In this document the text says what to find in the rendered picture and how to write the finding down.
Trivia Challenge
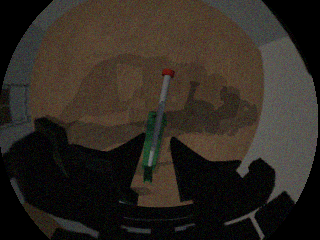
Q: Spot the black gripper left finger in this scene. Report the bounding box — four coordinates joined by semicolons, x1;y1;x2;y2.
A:
67;133;145;199

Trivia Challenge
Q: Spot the grey tapered pin with red cap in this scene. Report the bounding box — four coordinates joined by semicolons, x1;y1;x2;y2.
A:
148;69;175;167

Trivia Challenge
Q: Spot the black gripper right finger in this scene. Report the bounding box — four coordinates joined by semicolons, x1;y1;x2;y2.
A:
169;136;241;203

